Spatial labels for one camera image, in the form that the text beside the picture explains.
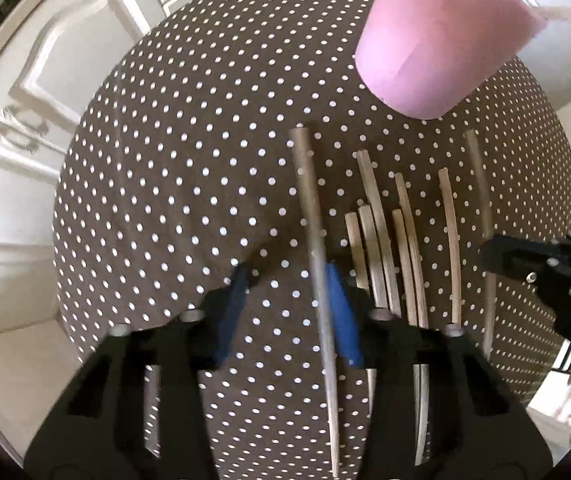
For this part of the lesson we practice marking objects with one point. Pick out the white kitchen base cabinet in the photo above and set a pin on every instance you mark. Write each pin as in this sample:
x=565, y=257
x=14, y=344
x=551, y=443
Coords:
x=65, y=50

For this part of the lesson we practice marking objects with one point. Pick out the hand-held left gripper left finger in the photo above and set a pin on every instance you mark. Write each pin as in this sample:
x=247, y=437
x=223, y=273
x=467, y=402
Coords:
x=230, y=310

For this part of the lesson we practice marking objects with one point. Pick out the group of bamboo chopsticks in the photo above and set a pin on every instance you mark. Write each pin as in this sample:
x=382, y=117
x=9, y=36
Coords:
x=380, y=220

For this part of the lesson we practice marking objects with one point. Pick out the long bamboo chopstick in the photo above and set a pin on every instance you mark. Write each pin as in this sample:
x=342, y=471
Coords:
x=310, y=240
x=478, y=185

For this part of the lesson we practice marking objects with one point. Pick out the pink plastic cup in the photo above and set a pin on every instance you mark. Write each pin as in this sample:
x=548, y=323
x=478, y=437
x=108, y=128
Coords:
x=430, y=35

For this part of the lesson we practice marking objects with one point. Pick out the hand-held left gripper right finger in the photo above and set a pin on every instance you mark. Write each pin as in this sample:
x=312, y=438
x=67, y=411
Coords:
x=343, y=320

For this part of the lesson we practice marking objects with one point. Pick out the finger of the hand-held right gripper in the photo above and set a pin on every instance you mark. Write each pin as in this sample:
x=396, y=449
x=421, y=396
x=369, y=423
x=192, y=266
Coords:
x=510, y=257

